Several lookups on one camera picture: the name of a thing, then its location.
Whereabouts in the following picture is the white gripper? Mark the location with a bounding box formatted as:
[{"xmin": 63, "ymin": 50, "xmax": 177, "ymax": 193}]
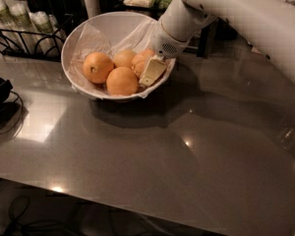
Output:
[{"xmin": 139, "ymin": 20, "xmax": 190, "ymax": 87}]

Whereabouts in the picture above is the orange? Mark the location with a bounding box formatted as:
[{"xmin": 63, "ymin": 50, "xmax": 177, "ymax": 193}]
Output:
[
  {"xmin": 83, "ymin": 52, "xmax": 114, "ymax": 84},
  {"xmin": 113, "ymin": 49, "xmax": 137, "ymax": 68},
  {"xmin": 106, "ymin": 67, "xmax": 139, "ymax": 96},
  {"xmin": 132, "ymin": 49, "xmax": 154, "ymax": 78}
]

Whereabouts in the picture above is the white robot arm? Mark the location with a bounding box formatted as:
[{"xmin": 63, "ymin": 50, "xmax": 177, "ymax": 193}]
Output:
[{"xmin": 149, "ymin": 0, "xmax": 295, "ymax": 85}]

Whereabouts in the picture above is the white bowl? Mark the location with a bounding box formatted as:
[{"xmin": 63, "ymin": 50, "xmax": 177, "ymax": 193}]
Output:
[{"xmin": 60, "ymin": 11, "xmax": 178, "ymax": 102}]

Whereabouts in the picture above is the white paper bowl liner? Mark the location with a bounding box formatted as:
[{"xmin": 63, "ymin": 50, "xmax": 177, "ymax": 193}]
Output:
[{"xmin": 68, "ymin": 18, "xmax": 173, "ymax": 100}]

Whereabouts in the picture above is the black condiment shelf rack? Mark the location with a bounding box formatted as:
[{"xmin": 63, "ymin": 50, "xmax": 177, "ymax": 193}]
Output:
[{"xmin": 117, "ymin": 0, "xmax": 217, "ymax": 57}]

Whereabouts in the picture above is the white cylindrical container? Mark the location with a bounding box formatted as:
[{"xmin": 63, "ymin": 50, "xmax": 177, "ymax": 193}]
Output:
[{"xmin": 80, "ymin": 0, "xmax": 102, "ymax": 20}]

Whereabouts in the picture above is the right paper cup stack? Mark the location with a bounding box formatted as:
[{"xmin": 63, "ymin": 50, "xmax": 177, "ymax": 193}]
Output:
[{"xmin": 30, "ymin": 11, "xmax": 59, "ymax": 57}]

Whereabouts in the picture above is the paper cup stack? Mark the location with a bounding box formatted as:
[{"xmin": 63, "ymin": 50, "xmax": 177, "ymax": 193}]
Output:
[
  {"xmin": 0, "ymin": 0, "xmax": 20, "ymax": 50},
  {"xmin": 30, "ymin": 11, "xmax": 59, "ymax": 57},
  {"xmin": 9, "ymin": 3, "xmax": 37, "ymax": 54}
]

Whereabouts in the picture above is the middle paper cup stack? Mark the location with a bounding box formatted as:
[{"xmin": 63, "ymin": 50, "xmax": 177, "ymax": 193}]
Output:
[{"xmin": 9, "ymin": 3, "xmax": 37, "ymax": 54}]

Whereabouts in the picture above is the left paper cup stack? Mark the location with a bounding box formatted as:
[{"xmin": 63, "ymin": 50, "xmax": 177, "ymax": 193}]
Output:
[{"xmin": 0, "ymin": 0, "xmax": 20, "ymax": 50}]

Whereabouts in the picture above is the black wire cup rack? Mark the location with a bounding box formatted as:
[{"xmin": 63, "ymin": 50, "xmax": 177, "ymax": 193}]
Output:
[{"xmin": 0, "ymin": 14, "xmax": 73, "ymax": 62}]

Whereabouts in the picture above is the black tray with wire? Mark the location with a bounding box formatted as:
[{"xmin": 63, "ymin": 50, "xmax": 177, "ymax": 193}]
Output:
[{"xmin": 0, "ymin": 78, "xmax": 25, "ymax": 135}]

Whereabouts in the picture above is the black floor cable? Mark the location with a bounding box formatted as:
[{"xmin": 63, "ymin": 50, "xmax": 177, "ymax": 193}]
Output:
[{"xmin": 1, "ymin": 194, "xmax": 87, "ymax": 236}]

